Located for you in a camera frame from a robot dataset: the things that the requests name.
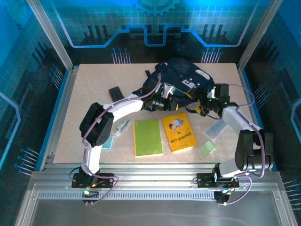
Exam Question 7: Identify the clear bag with blue item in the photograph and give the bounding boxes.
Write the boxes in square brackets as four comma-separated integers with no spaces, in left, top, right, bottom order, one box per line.
[202,118,230,143]

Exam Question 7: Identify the yellow illustrated book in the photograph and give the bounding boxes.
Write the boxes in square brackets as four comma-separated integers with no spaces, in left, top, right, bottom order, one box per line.
[161,112,198,153]

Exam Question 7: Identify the green notebook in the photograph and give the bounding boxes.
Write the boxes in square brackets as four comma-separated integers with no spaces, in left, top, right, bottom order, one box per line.
[132,118,164,158]

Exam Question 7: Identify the light green sticky note pad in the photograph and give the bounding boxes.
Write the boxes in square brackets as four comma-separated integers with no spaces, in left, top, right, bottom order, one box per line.
[199,140,216,157]

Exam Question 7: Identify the navy blue student backpack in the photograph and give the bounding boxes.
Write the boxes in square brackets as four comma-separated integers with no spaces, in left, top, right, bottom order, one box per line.
[132,57,215,114]

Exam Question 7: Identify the clear bag with white item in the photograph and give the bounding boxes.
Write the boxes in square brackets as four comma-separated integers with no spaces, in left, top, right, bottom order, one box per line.
[112,119,131,139]

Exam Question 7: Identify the black phone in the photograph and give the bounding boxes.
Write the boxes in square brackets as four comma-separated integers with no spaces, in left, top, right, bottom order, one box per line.
[108,86,124,102]

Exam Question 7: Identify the light blue sticky note pad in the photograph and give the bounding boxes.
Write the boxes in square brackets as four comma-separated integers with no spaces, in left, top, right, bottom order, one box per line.
[101,135,114,150]

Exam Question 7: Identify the black LED controller module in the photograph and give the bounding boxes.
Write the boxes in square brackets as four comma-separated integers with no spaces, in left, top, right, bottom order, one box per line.
[214,190,230,205]
[81,189,100,206]

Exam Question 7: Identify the steel bottom panel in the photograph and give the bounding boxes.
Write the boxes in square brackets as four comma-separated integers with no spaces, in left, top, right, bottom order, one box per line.
[15,200,297,226]

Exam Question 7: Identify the aluminium side rail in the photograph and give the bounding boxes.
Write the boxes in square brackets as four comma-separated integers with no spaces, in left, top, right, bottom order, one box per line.
[39,66,79,171]
[237,66,278,171]

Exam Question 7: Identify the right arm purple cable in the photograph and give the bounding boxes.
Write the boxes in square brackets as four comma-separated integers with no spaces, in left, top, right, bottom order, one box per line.
[217,83,268,207]

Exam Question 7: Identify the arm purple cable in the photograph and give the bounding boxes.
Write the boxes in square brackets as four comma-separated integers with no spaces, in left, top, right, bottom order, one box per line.
[81,73,163,207]
[217,83,268,207]

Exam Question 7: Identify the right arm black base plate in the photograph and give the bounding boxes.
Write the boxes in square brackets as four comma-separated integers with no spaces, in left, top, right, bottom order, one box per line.
[197,173,240,189]

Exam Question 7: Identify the aluminium frame cross rail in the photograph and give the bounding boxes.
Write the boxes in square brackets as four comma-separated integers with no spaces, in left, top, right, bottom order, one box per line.
[28,162,283,192]

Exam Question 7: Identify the aluminium frame post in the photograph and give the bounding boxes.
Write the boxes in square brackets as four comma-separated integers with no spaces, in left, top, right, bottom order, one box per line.
[237,0,284,70]
[25,0,75,71]

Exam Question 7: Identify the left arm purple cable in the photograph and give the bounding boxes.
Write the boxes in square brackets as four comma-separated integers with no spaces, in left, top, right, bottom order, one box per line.
[81,73,163,207]

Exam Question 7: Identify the slotted grey cable duct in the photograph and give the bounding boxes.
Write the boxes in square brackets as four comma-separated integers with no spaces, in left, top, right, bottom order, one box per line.
[37,191,218,201]

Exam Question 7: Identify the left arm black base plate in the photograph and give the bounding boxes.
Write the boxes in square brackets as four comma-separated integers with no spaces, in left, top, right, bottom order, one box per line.
[71,173,115,189]

